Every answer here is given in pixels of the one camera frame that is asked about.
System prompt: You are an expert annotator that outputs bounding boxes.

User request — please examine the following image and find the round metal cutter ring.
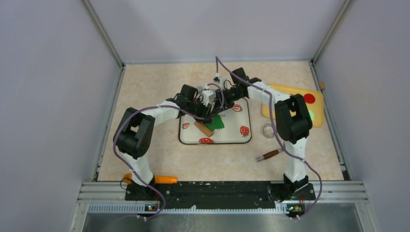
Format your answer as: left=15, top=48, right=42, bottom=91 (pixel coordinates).
left=263, top=123, right=276, bottom=139

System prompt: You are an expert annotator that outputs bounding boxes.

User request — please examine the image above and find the red dough disc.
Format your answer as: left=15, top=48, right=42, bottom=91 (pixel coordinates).
left=304, top=93, right=316, bottom=104

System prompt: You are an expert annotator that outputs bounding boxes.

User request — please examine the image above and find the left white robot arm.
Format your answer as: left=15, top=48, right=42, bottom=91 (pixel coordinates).
left=113, top=85, right=226, bottom=200

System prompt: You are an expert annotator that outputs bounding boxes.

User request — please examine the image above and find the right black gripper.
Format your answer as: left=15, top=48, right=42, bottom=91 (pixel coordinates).
left=213, top=88, right=244, bottom=116

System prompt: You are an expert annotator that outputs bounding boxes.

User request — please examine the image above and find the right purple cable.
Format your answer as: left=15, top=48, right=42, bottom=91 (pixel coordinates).
left=215, top=56, right=323, bottom=218

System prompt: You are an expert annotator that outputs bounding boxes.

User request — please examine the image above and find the orange marker pen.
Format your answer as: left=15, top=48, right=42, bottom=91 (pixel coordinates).
left=123, top=173, right=178, bottom=185

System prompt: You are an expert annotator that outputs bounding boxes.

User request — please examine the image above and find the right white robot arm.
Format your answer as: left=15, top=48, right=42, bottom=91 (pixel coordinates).
left=228, top=68, right=313, bottom=199

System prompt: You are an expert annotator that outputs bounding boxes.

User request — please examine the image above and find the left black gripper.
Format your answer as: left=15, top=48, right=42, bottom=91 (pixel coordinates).
left=187, top=98, right=212, bottom=124

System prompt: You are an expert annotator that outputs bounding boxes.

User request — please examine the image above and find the yellow cutting board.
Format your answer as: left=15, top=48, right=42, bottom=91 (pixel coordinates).
left=269, top=84, right=324, bottom=128

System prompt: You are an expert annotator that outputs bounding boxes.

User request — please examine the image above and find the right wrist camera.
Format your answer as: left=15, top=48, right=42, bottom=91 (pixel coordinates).
left=213, top=72, right=227, bottom=88

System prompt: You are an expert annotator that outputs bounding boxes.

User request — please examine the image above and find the green dough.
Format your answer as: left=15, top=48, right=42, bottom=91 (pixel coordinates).
left=207, top=115, right=225, bottom=131

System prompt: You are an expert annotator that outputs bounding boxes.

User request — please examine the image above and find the white strawberry tray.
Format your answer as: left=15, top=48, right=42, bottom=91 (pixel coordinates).
left=178, top=99, right=251, bottom=145

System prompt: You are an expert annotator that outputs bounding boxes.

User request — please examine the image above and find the small wooden block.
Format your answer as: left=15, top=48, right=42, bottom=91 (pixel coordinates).
left=318, top=81, right=326, bottom=91

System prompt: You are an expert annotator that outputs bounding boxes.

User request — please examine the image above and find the light green dough disc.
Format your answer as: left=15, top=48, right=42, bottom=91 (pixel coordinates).
left=308, top=110, right=315, bottom=121

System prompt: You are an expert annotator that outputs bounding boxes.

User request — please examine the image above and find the wooden handled scraper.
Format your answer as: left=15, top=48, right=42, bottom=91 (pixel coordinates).
left=256, top=148, right=283, bottom=162

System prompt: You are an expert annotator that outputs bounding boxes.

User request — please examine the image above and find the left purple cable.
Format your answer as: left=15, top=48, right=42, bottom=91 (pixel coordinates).
left=114, top=83, right=226, bottom=220

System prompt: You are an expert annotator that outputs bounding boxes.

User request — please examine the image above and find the wooden rolling pin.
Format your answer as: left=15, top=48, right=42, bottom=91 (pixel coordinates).
left=194, top=121, right=214, bottom=137

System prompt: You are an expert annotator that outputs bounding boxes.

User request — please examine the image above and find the purple cable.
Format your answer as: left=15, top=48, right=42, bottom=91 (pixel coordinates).
left=215, top=56, right=323, bottom=218
left=114, top=83, right=226, bottom=220

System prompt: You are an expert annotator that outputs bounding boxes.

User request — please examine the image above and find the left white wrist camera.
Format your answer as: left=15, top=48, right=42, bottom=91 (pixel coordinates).
left=199, top=89, right=216, bottom=106

